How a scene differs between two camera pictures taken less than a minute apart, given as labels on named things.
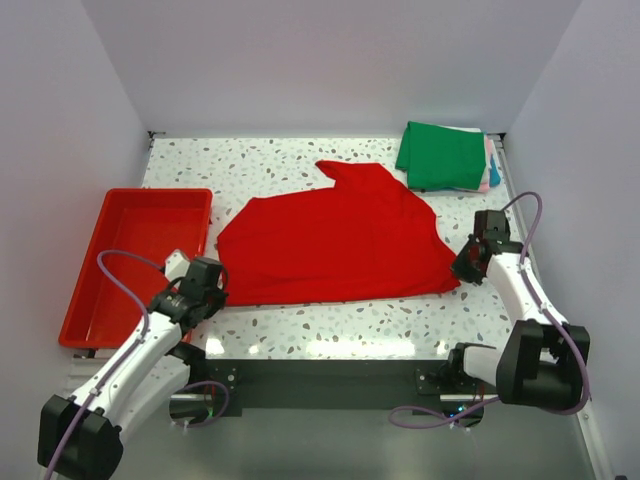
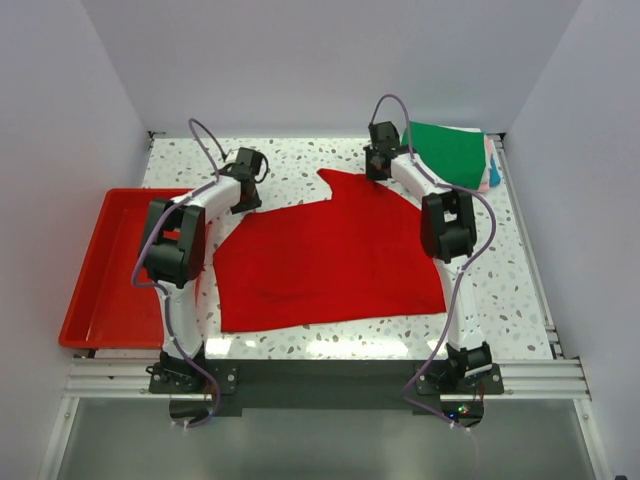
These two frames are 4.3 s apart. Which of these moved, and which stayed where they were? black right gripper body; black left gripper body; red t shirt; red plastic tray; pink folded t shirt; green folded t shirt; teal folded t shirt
Moved: black left gripper body; red t shirt; black right gripper body
Stayed: green folded t shirt; red plastic tray; teal folded t shirt; pink folded t shirt
